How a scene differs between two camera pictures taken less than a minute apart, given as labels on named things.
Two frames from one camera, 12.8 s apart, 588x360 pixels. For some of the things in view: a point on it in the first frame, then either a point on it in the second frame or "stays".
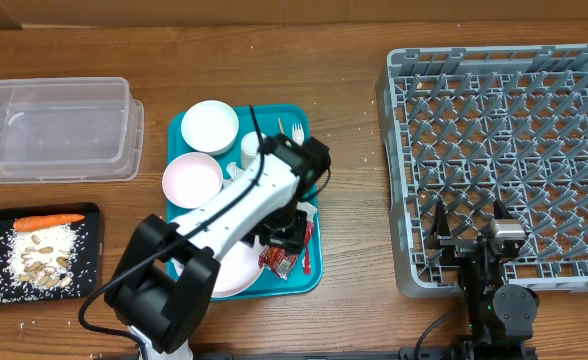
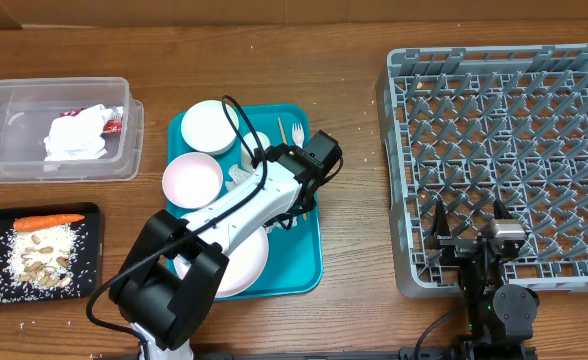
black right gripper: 460,247 stays
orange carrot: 31,223 stays
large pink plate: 238,269 stays
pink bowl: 191,179 stays
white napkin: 308,208 to 80,136
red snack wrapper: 276,257 to 109,126
